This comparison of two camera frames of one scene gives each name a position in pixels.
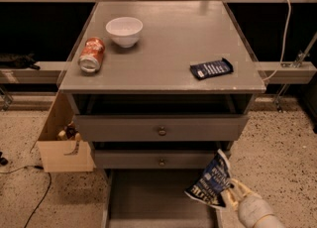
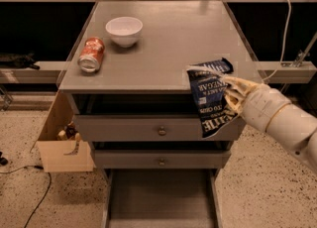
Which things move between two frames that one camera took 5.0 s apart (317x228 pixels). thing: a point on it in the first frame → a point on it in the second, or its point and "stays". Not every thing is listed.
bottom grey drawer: x=157 y=198 stays
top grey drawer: x=160 y=127 stays
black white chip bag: x=213 y=182 → x=209 y=85
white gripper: x=253 y=207 → x=264 y=105
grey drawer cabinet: x=158 y=88 stays
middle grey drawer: x=155 y=159 stays
